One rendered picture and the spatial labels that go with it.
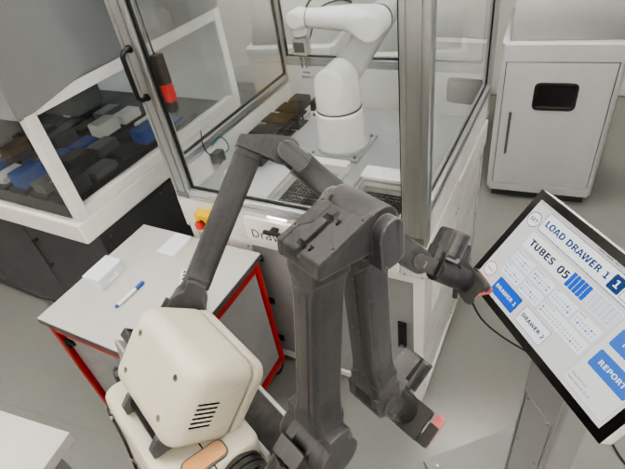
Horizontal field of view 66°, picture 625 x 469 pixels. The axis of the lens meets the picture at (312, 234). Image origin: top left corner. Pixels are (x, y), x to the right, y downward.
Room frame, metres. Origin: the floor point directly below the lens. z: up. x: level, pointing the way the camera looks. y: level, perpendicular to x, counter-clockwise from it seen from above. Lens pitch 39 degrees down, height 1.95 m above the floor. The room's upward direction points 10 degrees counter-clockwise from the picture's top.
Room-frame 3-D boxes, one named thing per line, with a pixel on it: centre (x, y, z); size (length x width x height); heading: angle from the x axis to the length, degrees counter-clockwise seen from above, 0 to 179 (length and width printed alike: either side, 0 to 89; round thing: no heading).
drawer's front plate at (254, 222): (1.39, 0.12, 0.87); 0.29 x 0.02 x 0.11; 57
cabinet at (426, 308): (1.77, -0.18, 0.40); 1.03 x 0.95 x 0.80; 57
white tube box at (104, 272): (1.45, 0.82, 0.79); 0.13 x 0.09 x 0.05; 148
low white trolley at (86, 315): (1.36, 0.63, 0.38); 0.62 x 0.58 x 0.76; 57
